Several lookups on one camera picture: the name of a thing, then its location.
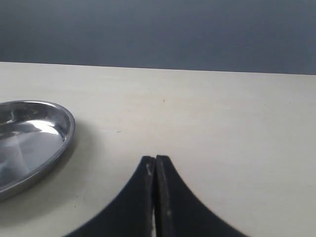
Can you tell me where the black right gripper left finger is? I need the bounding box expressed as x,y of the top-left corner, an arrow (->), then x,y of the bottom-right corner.
67,156 -> 155,237

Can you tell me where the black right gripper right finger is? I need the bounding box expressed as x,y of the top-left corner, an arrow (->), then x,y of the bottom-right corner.
155,156 -> 245,237

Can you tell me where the round stainless steel tray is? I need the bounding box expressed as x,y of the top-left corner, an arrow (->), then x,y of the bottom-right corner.
0,100 -> 76,200

